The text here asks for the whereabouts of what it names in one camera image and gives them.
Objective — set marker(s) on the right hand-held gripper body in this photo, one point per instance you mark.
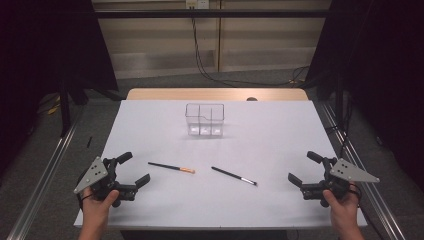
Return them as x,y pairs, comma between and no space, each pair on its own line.
350,173

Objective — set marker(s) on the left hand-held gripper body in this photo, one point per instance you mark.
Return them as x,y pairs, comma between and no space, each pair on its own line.
91,174

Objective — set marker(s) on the black pen with orange end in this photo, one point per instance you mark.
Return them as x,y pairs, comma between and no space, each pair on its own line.
171,167

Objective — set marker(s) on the black pen with silver tip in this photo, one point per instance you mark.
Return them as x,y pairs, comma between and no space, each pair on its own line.
233,175

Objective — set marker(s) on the clear plastic organizer box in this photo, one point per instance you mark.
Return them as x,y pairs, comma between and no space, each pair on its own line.
205,120

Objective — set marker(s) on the person's left hand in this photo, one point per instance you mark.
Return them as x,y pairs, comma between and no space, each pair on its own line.
96,210

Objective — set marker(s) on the person's right hand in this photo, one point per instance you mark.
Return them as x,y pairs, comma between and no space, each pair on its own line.
343,210

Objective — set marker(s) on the small black floor object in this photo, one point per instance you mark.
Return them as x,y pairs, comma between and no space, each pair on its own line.
89,142

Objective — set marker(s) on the white table cover sheet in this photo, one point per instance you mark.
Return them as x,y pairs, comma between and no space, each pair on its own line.
200,206

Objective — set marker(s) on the black metal stand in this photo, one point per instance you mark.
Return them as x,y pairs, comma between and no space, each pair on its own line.
65,110

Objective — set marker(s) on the yellow floor object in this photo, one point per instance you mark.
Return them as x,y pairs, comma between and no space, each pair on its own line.
53,109

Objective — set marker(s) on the wooden table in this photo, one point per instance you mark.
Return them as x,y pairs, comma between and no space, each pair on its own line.
166,94

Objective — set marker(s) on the dark round table grommet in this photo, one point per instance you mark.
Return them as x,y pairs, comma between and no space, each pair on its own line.
251,99

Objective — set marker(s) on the black curtain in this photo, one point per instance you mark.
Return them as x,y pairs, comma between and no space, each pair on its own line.
40,50
383,66

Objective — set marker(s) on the aluminium floor rail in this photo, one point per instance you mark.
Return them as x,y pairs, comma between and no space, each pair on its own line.
376,200
46,173

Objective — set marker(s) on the black horizontal frame bar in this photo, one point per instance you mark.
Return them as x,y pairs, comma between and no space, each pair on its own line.
233,13

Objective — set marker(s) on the white wall socket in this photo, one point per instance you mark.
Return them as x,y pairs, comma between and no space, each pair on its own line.
197,4

